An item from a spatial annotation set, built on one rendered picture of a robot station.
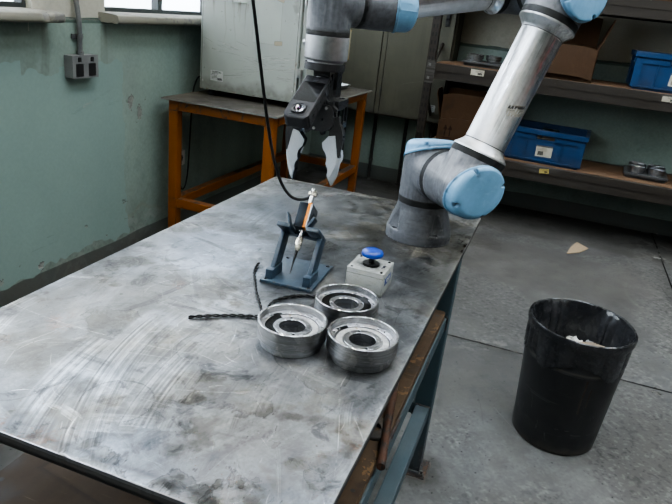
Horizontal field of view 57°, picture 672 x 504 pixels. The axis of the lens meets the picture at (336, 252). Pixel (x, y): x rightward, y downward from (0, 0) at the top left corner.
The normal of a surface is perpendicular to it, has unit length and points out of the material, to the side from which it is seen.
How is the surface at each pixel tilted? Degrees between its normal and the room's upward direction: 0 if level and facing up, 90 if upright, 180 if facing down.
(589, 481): 0
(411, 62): 90
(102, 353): 0
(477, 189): 97
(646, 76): 90
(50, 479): 0
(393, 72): 90
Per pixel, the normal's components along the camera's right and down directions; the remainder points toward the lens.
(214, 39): -0.34, 0.31
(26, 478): 0.11, -0.92
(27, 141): 0.94, 0.22
